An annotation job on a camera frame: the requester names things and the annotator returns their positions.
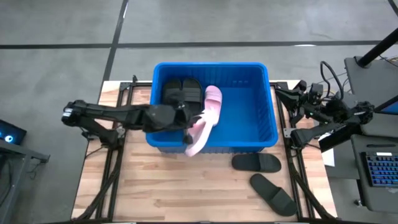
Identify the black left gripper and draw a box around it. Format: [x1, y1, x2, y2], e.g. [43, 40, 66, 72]
[143, 104, 205, 145]

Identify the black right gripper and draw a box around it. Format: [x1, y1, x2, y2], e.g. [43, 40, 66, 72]
[274, 87, 326, 125]

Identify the pink rubber slide sandal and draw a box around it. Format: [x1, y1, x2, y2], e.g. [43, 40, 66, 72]
[203, 85, 223, 127]
[184, 113, 213, 157]

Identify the black rubber slide sandal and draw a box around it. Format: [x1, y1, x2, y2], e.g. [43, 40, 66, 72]
[182, 77, 203, 113]
[162, 77, 184, 105]
[249, 173, 299, 217]
[231, 152, 282, 174]

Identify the blue plastic bin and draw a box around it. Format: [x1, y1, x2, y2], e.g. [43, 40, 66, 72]
[145, 61, 280, 154]

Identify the black desk foot bar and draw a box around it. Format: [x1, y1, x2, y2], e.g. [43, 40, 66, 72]
[318, 123, 354, 153]

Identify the white paper sheet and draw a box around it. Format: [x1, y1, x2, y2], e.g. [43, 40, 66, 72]
[321, 133, 336, 168]

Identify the grey desk top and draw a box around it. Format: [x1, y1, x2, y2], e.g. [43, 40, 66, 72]
[344, 55, 398, 139]

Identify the desk monitor with blue screen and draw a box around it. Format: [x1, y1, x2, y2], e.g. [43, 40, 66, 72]
[374, 95, 398, 116]

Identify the black monitor pole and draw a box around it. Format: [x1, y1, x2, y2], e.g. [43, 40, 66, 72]
[356, 27, 398, 68]

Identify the grey keyboard desk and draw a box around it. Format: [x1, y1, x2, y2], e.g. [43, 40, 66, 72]
[350, 134, 398, 215]

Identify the backlit computer keyboard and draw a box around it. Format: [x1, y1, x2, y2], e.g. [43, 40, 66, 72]
[361, 151, 398, 188]

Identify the grey metal stand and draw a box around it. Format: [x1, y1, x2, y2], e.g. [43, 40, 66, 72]
[0, 139, 51, 224]

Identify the black computer with blue light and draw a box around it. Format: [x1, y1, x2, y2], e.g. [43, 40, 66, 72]
[0, 119, 27, 146]

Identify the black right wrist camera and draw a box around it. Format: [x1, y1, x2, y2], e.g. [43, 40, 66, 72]
[308, 82, 325, 98]

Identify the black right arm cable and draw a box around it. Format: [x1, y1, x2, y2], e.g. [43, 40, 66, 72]
[319, 60, 345, 101]

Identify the black aluminium table frame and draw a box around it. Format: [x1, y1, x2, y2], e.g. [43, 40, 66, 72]
[70, 73, 338, 223]

